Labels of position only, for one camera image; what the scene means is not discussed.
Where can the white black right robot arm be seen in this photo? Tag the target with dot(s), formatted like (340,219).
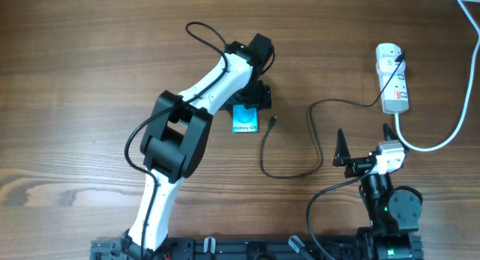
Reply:
(394,212)

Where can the blue screen smartphone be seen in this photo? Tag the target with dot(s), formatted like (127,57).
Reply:
(244,120)

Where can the white power strip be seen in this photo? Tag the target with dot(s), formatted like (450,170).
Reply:
(393,87)

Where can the white USB charger plug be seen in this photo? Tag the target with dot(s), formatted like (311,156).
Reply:
(390,64)

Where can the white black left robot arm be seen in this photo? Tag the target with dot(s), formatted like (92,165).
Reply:
(177,132)

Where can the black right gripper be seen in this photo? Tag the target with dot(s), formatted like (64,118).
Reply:
(343,158)

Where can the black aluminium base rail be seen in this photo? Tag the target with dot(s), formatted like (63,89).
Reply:
(338,247)

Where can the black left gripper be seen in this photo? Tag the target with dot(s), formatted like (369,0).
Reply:
(260,98)

